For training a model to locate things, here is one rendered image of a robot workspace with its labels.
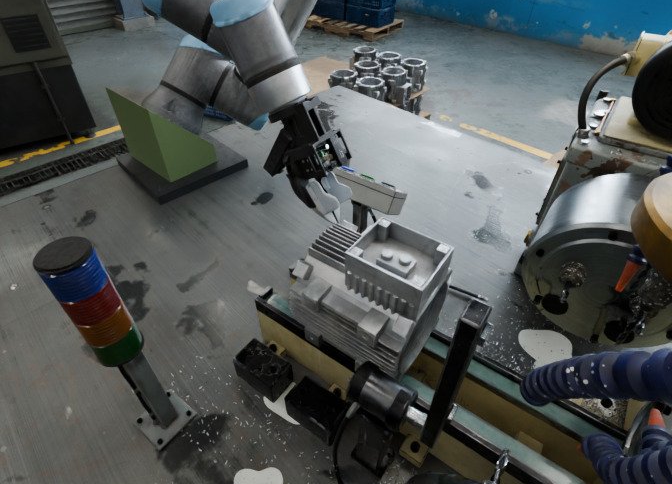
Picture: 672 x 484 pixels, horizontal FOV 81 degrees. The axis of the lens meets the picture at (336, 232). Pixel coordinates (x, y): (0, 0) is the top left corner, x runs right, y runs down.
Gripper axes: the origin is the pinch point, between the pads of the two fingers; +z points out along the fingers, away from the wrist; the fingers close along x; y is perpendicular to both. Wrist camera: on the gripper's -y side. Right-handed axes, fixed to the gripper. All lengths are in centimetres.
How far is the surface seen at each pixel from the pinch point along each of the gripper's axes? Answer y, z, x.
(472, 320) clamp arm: 34.4, 1.0, -20.5
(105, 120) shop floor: -333, -67, 102
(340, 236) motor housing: 6.0, 1.0, -5.1
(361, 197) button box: -2.9, 2.2, 12.2
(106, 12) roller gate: -573, -227, 279
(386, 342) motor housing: 15.6, 13.1, -14.3
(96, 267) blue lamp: -2.1, -13.5, -34.2
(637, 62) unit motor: 38, 1, 55
